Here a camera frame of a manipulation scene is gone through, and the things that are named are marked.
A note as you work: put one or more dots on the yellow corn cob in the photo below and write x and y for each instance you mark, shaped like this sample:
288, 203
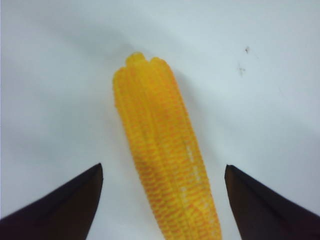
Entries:
165, 149

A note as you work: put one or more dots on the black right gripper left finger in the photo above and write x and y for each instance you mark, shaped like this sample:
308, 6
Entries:
67, 213

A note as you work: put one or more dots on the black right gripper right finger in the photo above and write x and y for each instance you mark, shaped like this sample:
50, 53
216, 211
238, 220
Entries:
262, 214

